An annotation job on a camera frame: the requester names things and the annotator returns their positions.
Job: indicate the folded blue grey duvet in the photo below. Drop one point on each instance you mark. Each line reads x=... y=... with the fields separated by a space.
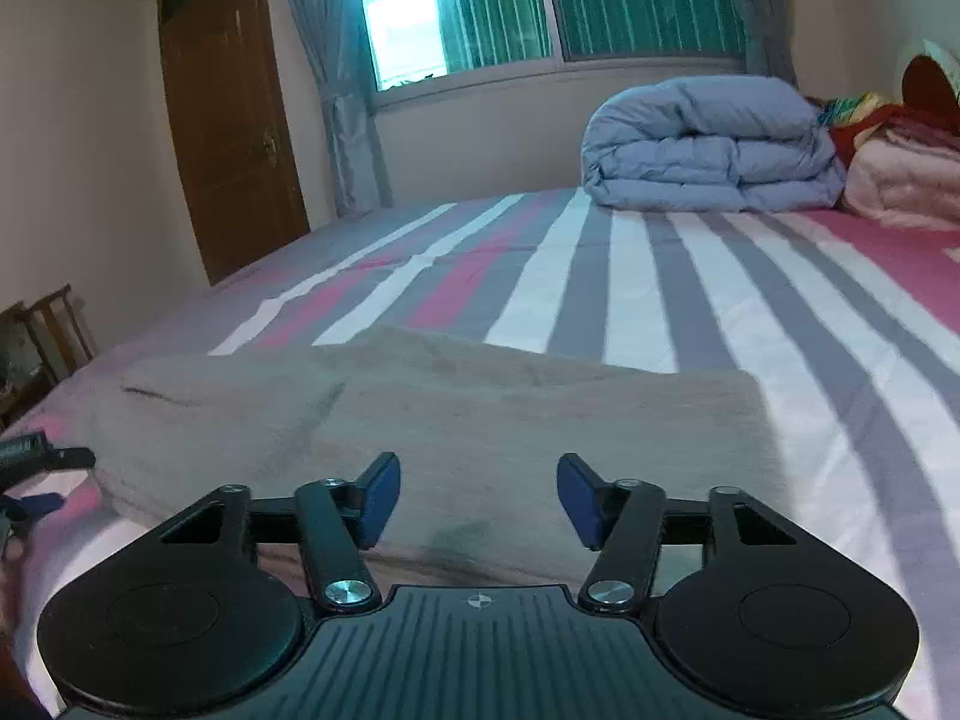
x=727 y=143

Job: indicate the grey right curtain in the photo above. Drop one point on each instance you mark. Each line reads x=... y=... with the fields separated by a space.
x=757 y=7

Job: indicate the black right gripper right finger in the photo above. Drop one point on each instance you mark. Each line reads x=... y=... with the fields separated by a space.
x=737 y=601

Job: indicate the grey left curtain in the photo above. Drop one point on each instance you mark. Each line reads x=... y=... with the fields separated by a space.
x=335 y=37

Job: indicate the wooden chair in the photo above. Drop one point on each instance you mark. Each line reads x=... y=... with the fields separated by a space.
x=54 y=326

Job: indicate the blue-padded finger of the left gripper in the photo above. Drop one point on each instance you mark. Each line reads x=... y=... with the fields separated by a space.
x=30 y=508

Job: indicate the pink folded blanket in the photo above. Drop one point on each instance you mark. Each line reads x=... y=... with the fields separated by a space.
x=900 y=182

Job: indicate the window with green blinds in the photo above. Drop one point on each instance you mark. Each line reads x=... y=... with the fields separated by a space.
x=413 y=41

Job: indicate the striped pink grey bedsheet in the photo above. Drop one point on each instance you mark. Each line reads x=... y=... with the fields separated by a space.
x=849 y=327

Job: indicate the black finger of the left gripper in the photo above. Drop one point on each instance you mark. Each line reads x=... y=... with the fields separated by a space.
x=31 y=454

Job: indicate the brown wooden door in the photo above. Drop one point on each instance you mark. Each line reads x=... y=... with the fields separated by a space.
x=229 y=129

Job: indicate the grey curtain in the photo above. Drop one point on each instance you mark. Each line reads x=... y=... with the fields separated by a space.
x=335 y=37
x=757 y=7

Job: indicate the grey fleece pants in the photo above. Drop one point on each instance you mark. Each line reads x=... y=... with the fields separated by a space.
x=478 y=431

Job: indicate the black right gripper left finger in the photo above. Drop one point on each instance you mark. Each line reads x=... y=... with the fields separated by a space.
x=216 y=600

